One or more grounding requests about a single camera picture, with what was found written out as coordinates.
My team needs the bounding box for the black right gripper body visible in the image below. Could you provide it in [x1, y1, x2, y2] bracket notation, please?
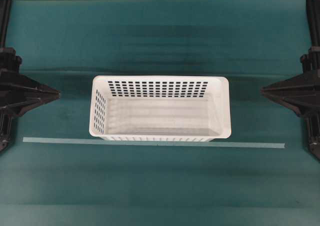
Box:
[294, 74, 320, 119]

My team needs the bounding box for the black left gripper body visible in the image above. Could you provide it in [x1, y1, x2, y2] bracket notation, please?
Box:
[0, 69, 27, 118]

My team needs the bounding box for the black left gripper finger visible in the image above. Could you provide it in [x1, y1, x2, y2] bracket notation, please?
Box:
[22, 79, 60, 95]
[21, 93, 61, 111]

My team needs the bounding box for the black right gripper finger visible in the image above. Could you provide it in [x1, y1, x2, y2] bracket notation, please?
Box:
[260, 80, 297, 95]
[262, 94, 298, 113]

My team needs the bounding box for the white perforated plastic basket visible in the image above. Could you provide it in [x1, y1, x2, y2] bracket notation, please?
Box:
[89, 75, 232, 142]

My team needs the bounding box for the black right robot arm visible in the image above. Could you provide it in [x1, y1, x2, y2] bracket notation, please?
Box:
[260, 0, 320, 160]

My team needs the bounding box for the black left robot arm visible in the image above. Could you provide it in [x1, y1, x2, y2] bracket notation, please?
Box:
[0, 0, 61, 152]

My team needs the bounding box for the pale green tape strip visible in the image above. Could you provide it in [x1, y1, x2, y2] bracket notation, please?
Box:
[22, 137, 286, 150]

